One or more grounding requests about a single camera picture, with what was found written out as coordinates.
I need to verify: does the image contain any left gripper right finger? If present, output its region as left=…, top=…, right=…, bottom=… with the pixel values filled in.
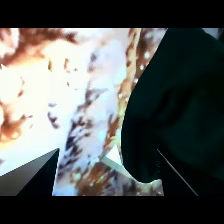
left=156, top=148, right=200, bottom=197

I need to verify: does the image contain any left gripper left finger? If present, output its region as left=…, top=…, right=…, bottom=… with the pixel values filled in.
left=0, top=148, right=60, bottom=197

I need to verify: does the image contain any dark green garment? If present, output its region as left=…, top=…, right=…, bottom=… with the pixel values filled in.
left=120, top=27, right=224, bottom=197

